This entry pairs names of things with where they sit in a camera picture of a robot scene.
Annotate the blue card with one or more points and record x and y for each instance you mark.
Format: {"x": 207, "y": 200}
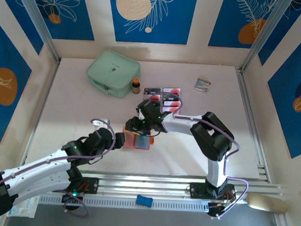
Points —
{"x": 142, "y": 142}

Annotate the red and white packet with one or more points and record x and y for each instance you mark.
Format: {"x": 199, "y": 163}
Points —
{"x": 171, "y": 109}

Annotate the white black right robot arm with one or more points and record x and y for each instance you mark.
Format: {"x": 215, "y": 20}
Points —
{"x": 180, "y": 124}

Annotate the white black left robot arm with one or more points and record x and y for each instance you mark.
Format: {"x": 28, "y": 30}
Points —
{"x": 41, "y": 166}

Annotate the red and white credit card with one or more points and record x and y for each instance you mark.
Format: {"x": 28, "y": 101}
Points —
{"x": 156, "y": 98}
{"x": 171, "y": 90}
{"x": 150, "y": 90}

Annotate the brown bottle orange cap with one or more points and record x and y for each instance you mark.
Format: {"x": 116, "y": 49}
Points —
{"x": 136, "y": 87}

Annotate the blue bone-shaped sponge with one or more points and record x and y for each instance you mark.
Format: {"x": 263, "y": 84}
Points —
{"x": 144, "y": 200}

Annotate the mint green zip pouch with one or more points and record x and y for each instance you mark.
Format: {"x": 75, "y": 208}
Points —
{"x": 112, "y": 71}

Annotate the colourful small packet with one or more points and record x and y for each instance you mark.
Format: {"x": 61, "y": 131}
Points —
{"x": 202, "y": 84}

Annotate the white gauze packet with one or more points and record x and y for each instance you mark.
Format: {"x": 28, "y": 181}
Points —
{"x": 25, "y": 209}

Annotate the gold metallic oval object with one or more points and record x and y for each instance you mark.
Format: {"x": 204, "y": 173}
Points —
{"x": 268, "y": 204}

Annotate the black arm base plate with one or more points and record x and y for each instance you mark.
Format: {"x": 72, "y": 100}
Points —
{"x": 91, "y": 186}
{"x": 197, "y": 190}

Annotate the aluminium extrusion rail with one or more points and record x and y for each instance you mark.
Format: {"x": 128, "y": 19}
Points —
{"x": 145, "y": 186}

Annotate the aluminium side rail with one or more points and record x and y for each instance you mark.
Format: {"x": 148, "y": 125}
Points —
{"x": 41, "y": 110}
{"x": 253, "y": 125}

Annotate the aluminium frame post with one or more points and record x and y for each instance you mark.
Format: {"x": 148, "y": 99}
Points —
{"x": 37, "y": 17}
{"x": 265, "y": 33}

